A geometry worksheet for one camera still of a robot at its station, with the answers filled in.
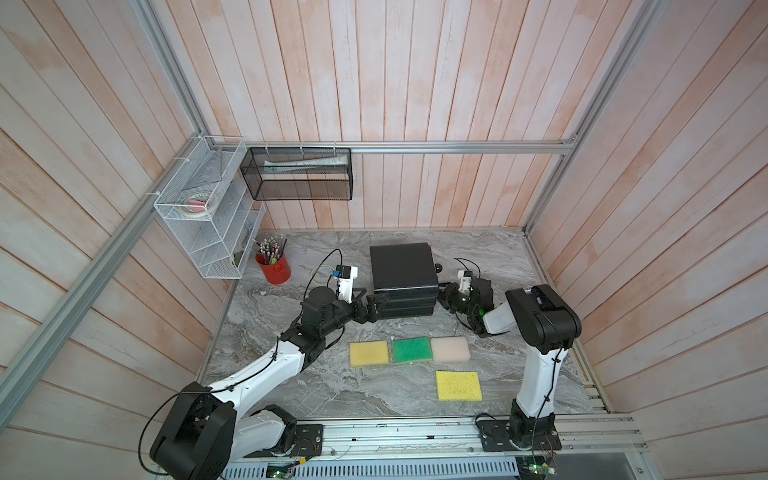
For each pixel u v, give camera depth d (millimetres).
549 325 521
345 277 694
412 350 879
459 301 897
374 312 700
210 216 703
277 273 993
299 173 1038
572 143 928
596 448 736
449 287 925
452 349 884
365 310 701
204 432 399
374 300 687
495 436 736
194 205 728
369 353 861
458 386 817
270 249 929
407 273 850
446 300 893
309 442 728
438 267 897
